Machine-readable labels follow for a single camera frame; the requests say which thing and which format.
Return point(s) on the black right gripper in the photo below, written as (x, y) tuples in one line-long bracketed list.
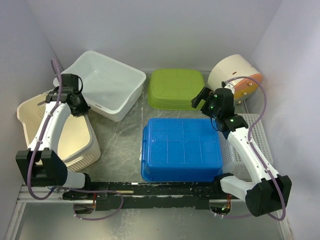
[(203, 94)]

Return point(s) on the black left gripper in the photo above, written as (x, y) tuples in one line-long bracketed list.
[(86, 107)]

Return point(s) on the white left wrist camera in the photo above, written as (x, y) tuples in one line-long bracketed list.
[(56, 82)]

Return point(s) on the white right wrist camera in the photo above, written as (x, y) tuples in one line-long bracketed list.
[(230, 86)]

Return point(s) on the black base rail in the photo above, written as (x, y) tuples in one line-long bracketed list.
[(149, 195)]

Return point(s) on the green plastic tray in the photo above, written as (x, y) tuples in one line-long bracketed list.
[(174, 88)]

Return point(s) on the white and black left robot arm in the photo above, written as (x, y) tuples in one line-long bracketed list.
[(39, 164)]

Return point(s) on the blue plastic tub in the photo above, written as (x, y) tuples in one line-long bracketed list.
[(180, 150)]

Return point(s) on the large white plastic tub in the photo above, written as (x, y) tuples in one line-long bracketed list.
[(110, 87)]

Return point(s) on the cream cylinder with orange lid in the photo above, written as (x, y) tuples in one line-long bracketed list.
[(231, 67)]

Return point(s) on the cream perforated laundry basket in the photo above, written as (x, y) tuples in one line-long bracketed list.
[(78, 146)]

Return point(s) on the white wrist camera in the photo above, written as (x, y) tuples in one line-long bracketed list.
[(230, 86), (56, 82)]

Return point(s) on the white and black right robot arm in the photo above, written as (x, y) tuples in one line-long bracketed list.
[(268, 191)]

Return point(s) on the yellow pencil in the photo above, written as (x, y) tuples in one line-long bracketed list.
[(125, 192)]

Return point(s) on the white perforated plastic basket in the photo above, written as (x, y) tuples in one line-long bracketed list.
[(232, 162)]

